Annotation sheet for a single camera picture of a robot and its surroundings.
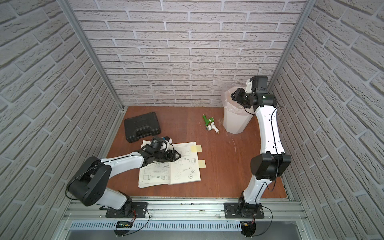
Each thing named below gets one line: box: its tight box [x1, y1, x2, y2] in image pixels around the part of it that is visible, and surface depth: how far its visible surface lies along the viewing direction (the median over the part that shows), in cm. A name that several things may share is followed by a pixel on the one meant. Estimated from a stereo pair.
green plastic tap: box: [202, 114, 215, 127], surface depth 112 cm
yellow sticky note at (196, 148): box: [190, 145, 203, 153], surface depth 97 cm
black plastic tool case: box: [124, 112, 162, 143], surface depth 102 cm
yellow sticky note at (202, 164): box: [198, 159, 207, 169], surface depth 91 cm
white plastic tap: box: [206, 122, 220, 134], surface depth 107 cm
